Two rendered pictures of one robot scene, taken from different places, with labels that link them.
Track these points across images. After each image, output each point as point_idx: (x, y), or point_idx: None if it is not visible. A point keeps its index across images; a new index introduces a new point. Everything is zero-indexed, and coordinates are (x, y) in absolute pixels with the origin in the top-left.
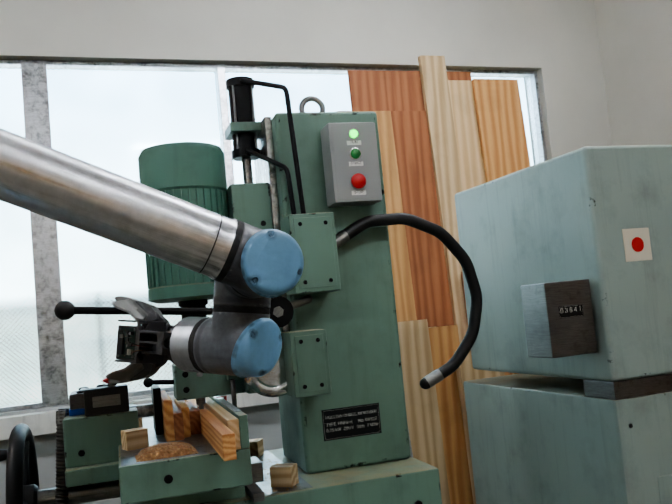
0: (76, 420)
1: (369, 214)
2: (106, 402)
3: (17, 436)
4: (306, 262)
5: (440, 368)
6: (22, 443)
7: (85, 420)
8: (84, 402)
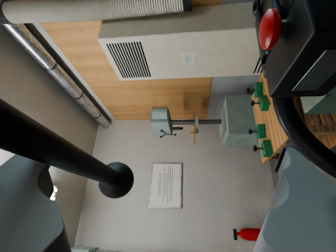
0: (320, 104)
1: None
2: (324, 73)
3: (291, 137)
4: None
5: None
6: (304, 142)
7: (332, 97)
8: (294, 96)
